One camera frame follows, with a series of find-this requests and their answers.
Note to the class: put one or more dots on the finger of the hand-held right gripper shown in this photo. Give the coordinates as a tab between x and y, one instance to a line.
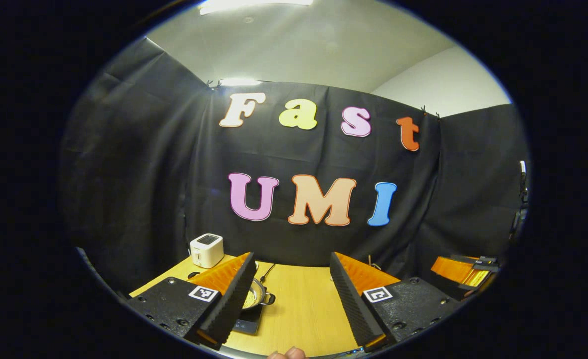
456	271

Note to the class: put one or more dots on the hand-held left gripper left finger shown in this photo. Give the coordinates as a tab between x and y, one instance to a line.
234	294

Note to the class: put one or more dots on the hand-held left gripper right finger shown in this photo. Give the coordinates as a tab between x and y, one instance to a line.
351	299

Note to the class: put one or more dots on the stainless steel pot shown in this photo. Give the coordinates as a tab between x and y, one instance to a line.
260	294

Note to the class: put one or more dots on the black induction cooktop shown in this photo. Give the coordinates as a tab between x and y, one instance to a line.
248	321

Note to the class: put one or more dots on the heap of yellow soybeans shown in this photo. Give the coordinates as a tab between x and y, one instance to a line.
249	299

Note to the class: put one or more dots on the white toaster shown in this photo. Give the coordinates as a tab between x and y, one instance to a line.
207	251

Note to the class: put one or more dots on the black backdrop cloth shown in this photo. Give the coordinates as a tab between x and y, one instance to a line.
149	164

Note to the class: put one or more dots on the ceiling light panel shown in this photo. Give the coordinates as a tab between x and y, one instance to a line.
254	5

